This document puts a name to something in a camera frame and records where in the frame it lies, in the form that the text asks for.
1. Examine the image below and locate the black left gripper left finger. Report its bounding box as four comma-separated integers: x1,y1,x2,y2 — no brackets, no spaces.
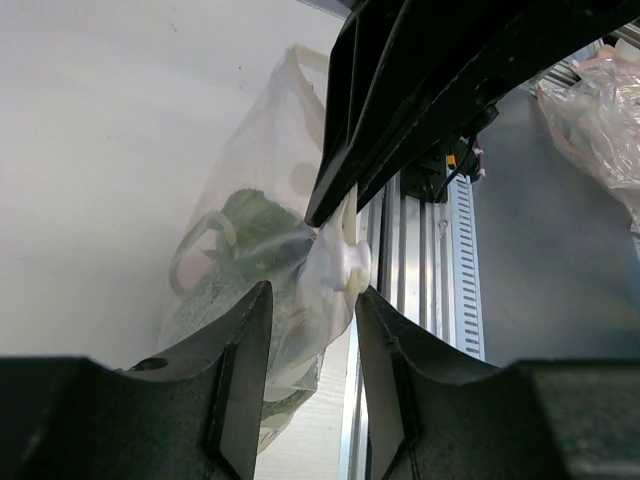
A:
1,281,273,479

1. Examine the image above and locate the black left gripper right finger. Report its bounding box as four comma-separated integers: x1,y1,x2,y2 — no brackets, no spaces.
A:
356,289,639,479

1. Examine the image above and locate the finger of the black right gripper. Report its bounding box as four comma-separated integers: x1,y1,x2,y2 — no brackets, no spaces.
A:
349,0,640,216
305,1,412,226

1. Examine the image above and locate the dark grape bunch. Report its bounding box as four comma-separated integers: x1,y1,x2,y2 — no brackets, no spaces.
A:
215,188,316,274

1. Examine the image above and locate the clear zip top bag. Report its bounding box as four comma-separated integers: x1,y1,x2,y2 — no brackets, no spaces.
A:
158,45,371,448

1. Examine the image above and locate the green netted melon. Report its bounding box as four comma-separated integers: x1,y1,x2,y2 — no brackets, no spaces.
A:
159,210,323,428

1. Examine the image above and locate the clear spare plastic bag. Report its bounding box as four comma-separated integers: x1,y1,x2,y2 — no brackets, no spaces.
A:
535,45,639,233

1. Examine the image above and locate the white slotted cable duct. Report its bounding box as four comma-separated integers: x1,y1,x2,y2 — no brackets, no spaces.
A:
448,176,485,361

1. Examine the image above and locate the aluminium front rail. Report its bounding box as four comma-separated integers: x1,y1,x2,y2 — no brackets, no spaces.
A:
337,175,455,479

